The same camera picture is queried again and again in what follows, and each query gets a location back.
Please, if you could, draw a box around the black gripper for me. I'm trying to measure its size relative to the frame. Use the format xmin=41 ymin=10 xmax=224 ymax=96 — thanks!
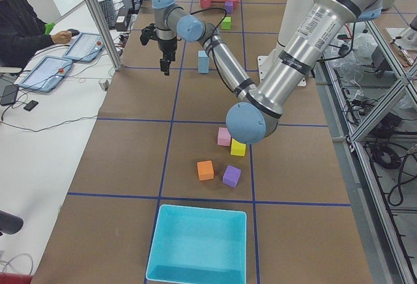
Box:
xmin=139 ymin=23 xmax=177 ymax=76

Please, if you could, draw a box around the light blue foam block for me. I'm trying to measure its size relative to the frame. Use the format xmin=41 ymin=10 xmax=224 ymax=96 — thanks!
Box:
xmin=198 ymin=61 xmax=209 ymax=74

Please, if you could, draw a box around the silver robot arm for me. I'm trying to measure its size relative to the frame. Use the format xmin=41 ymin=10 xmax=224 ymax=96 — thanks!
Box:
xmin=140 ymin=0 xmax=382 ymax=144

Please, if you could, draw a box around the person's hand on mouse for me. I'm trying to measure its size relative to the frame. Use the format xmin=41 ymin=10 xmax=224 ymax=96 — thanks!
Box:
xmin=51 ymin=31 xmax=72 ymax=44

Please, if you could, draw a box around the red foam block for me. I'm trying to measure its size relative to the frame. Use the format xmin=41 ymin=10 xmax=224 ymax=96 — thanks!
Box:
xmin=199 ymin=0 xmax=212 ymax=8

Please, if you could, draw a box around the green foam block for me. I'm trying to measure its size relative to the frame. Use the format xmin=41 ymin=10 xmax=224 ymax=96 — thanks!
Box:
xmin=221 ymin=16 xmax=231 ymax=31

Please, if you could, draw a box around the purple foam block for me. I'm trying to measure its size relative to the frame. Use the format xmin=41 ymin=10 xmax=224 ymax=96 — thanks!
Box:
xmin=224 ymin=1 xmax=234 ymax=14
xmin=222 ymin=165 xmax=242 ymax=188

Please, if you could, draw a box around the black keyboard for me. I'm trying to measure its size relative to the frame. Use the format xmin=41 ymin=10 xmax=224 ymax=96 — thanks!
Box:
xmin=98 ymin=0 xmax=117 ymax=29

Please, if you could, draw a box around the pink-red foam block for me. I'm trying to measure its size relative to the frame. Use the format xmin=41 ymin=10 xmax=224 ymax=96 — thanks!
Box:
xmin=227 ymin=0 xmax=238 ymax=8

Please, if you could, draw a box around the upper teach pendant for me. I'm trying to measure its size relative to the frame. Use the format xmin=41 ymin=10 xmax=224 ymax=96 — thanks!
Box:
xmin=63 ymin=33 xmax=104 ymax=63

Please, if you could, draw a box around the teach pendant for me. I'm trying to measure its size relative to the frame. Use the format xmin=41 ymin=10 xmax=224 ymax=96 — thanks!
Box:
xmin=19 ymin=55 xmax=73 ymax=93
xmin=63 ymin=33 xmax=104 ymax=63

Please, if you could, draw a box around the black computer mouse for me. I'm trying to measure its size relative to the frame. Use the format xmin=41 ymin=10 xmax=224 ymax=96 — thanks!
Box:
xmin=67 ymin=29 xmax=79 ymax=36

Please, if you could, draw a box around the light pink foam block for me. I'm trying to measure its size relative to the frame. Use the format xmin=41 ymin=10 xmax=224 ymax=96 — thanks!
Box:
xmin=217 ymin=127 xmax=231 ymax=147

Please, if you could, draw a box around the yellow foam block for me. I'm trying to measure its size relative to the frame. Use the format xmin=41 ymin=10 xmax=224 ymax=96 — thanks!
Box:
xmin=230 ymin=139 xmax=246 ymax=157

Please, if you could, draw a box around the lower teach pendant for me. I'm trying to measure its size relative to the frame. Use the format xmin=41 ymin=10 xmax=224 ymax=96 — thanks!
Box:
xmin=19 ymin=55 xmax=73 ymax=93

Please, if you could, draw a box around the far orange foam block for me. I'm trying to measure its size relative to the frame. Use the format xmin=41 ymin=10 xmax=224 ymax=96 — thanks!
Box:
xmin=197 ymin=160 xmax=214 ymax=181

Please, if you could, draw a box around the far purple foam block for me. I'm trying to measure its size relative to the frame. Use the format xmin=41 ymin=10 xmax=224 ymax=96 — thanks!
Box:
xmin=222 ymin=165 xmax=242 ymax=188

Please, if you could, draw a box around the seated person black jacket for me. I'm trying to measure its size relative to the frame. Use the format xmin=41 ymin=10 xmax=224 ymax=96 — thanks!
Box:
xmin=1 ymin=0 xmax=55 ymax=68

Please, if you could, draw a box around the black smartphone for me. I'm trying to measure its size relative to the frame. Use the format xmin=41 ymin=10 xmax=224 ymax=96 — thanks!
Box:
xmin=23 ymin=100 xmax=38 ymax=111

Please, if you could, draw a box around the teal plastic bin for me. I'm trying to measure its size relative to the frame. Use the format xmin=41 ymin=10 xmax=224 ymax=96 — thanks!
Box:
xmin=145 ymin=205 xmax=247 ymax=283

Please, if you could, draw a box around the aluminium frame post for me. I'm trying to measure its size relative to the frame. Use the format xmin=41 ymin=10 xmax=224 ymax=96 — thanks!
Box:
xmin=85 ymin=0 xmax=122 ymax=71

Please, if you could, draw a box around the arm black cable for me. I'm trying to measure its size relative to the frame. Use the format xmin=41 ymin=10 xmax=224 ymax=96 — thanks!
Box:
xmin=190 ymin=7 xmax=229 ymax=31

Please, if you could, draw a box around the white pedestal column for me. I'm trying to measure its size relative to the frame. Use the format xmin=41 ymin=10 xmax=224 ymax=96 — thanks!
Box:
xmin=258 ymin=0 xmax=313 ymax=81

